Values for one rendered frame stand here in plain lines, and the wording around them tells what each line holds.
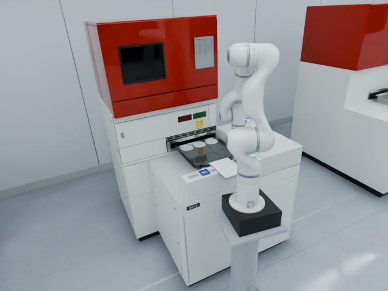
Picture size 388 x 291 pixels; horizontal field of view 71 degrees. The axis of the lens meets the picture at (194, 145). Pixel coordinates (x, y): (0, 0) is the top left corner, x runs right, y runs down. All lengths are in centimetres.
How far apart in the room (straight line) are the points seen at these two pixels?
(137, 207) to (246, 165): 127
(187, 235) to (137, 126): 84
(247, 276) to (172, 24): 163
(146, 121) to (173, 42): 58
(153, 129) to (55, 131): 172
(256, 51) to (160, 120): 105
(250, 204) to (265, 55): 71
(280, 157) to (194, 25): 107
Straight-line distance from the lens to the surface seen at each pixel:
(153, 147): 213
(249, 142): 128
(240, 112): 159
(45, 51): 334
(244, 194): 142
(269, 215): 146
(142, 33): 187
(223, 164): 175
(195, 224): 181
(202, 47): 202
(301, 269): 248
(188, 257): 198
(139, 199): 232
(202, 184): 165
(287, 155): 198
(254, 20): 417
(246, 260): 171
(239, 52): 124
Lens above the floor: 186
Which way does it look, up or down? 27 degrees down
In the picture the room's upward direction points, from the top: 3 degrees counter-clockwise
